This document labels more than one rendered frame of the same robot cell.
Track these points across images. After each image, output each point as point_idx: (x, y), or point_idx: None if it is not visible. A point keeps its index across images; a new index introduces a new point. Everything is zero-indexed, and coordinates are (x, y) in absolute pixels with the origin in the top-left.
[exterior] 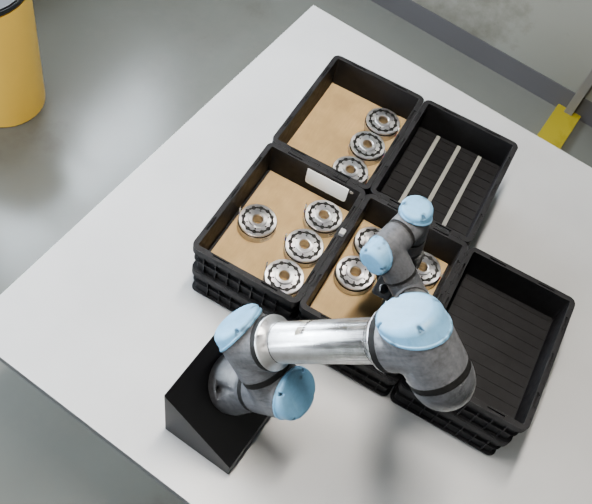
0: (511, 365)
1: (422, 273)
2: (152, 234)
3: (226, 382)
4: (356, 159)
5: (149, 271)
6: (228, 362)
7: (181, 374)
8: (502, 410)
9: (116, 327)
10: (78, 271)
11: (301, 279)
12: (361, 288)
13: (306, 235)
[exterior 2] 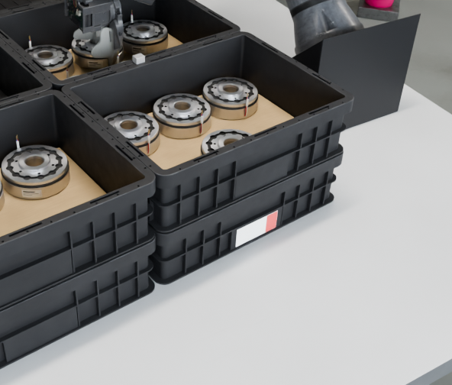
0: (27, 2)
1: (53, 50)
2: (375, 280)
3: (351, 10)
4: (9, 173)
5: (389, 237)
6: (344, 18)
7: (399, 19)
8: None
9: (443, 195)
10: None
11: (210, 82)
12: None
13: (171, 116)
